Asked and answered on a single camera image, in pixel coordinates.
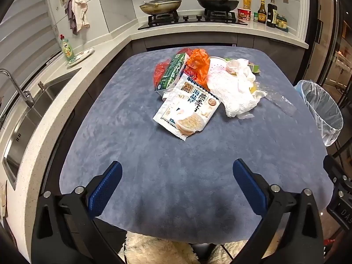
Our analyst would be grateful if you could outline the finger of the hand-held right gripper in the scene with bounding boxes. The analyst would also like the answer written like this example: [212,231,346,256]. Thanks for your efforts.
[323,155,352,189]

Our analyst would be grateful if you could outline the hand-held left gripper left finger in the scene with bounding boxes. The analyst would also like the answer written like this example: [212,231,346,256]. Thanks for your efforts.
[31,161,123,264]

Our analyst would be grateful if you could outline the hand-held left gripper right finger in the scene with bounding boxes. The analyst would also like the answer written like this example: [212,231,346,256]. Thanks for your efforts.
[232,159,323,264]

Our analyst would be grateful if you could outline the blue trash bin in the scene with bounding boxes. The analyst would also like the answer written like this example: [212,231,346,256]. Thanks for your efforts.
[294,80,344,147]

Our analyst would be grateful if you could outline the white paper towel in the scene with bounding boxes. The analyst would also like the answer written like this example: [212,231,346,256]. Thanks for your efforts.
[206,71,260,117]

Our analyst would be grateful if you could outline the white paper cup pink pattern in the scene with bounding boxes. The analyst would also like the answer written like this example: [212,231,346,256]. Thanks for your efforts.
[209,57,234,75]

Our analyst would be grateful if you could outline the blue plush table cloth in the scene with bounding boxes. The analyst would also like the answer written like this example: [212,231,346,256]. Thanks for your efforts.
[59,47,334,245]

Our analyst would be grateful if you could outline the white fluffy rug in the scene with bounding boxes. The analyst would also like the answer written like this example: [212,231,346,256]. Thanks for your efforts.
[118,231,240,264]

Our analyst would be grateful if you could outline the clear plastic wrap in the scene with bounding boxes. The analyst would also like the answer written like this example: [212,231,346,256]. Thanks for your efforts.
[258,89,296,116]

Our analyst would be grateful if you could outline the white oatmeal packet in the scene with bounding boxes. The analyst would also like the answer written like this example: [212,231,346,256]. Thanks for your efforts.
[152,74,220,141]

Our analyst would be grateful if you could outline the steel kitchen sink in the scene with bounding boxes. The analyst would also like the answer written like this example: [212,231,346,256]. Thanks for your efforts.
[0,67,83,183]

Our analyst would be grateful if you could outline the crumpled white plastic bag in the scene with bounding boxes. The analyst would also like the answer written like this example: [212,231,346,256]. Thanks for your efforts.
[225,58,257,94]

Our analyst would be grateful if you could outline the chrome faucet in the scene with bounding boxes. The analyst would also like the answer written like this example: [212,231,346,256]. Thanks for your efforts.
[0,70,35,108]

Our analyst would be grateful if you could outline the glass sliding door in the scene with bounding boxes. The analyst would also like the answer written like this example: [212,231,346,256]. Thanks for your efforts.
[308,0,352,157]

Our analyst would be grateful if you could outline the red plastic wrapper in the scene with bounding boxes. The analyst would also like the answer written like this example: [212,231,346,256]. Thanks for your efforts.
[153,60,169,87]

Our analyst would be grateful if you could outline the green drink carton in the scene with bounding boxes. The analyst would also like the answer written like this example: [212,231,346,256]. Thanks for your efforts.
[154,53,187,91]

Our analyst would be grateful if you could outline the white patterned plate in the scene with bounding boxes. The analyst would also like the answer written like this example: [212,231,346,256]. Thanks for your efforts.
[65,48,95,67]

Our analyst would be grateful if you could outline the orange plastic bag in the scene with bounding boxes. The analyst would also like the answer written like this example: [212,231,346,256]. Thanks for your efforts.
[183,49,212,88]

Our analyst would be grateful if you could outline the green dish soap bottle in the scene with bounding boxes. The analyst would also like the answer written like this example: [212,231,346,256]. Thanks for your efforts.
[60,34,76,62]

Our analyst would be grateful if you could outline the white kitchen counter with cabinets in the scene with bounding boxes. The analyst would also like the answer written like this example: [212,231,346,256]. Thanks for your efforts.
[0,16,310,264]

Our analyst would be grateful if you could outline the pack of small bottles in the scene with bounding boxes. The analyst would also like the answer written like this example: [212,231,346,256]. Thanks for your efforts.
[276,14,289,32]

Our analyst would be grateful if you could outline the grey hanging cloth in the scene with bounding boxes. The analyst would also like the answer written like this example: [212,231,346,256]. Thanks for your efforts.
[64,0,79,36]

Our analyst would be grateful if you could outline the soy sauce bottle yellow label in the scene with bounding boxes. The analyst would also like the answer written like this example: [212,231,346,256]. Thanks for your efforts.
[257,0,267,24]

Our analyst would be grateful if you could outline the red instant noodle cup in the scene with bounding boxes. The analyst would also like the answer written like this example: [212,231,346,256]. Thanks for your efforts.
[237,8,252,21]

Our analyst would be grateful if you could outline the white window blinds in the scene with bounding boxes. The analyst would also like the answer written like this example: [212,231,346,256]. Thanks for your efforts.
[0,0,64,97]

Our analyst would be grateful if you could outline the black gas stove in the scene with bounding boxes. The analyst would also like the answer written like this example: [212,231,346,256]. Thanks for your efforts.
[137,8,248,31]

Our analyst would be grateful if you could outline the white hanging cloth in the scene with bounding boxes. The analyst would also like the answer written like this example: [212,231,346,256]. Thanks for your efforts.
[72,0,91,32]

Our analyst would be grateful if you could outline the black wok with lid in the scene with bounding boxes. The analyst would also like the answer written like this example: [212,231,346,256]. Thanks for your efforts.
[196,0,240,11]

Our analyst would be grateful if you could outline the beige pan with lid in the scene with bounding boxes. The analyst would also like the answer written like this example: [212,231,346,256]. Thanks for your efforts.
[139,0,182,15]

